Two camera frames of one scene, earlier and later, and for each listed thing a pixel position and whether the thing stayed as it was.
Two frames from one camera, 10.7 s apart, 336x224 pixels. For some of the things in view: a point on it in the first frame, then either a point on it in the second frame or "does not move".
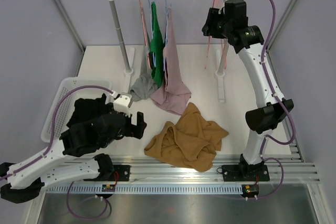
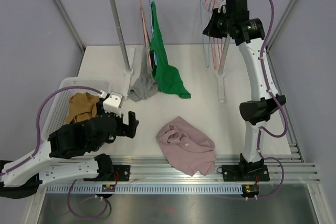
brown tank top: [192, 141] -> [82, 106]
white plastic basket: [65, 110] does not move
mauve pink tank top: [175, 95] -> [186, 149]
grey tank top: [147, 85] does not move
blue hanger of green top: [154, 55] does not move
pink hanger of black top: [216, 3] -> [218, 41]
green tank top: [157, 46] does not move
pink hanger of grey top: [145, 29] does not move
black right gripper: [213, 17] does not move
